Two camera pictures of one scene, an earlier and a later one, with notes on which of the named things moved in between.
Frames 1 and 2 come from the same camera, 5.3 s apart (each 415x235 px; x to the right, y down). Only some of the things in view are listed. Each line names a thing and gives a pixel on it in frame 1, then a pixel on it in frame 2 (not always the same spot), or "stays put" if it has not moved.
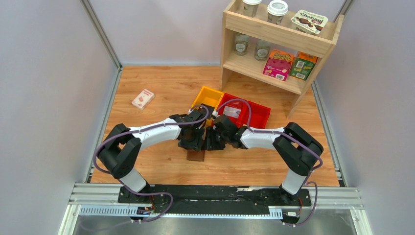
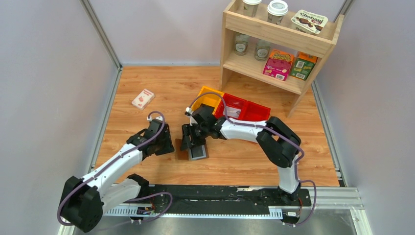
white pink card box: [143, 99] stays put
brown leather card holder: [195, 155] → [184, 154]
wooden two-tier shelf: [265, 43] stays put
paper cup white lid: [276, 10] stays put
